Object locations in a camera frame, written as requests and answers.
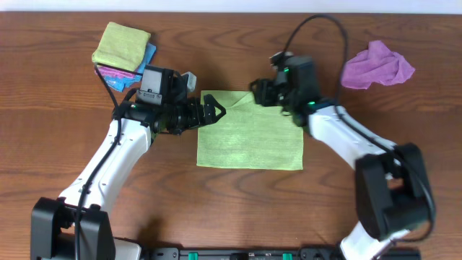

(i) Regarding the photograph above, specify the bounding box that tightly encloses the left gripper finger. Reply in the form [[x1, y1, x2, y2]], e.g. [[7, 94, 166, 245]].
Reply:
[[204, 108, 226, 126], [204, 94, 226, 113]]

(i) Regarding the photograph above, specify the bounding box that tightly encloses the green microfibre cloth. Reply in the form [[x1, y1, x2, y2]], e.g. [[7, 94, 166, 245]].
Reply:
[[196, 90, 304, 170]]

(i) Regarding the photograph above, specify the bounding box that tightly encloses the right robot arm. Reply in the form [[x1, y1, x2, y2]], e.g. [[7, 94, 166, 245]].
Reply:
[[249, 52, 436, 259]]

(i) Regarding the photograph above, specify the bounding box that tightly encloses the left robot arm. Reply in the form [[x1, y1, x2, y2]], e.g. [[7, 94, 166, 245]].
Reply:
[[30, 66, 226, 260]]

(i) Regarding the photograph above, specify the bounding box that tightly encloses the folded blue cloth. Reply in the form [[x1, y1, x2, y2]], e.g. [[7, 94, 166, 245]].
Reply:
[[104, 43, 157, 92]]

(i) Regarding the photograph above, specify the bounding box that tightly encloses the folded pink cloth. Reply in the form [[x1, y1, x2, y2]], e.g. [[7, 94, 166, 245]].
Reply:
[[97, 66, 143, 80]]

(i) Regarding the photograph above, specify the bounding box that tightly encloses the folded green cloth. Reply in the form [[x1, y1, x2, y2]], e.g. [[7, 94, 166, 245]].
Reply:
[[92, 22, 151, 72]]

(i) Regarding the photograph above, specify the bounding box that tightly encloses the crumpled purple cloth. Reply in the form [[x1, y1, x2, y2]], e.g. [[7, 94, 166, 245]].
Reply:
[[341, 40, 416, 90]]

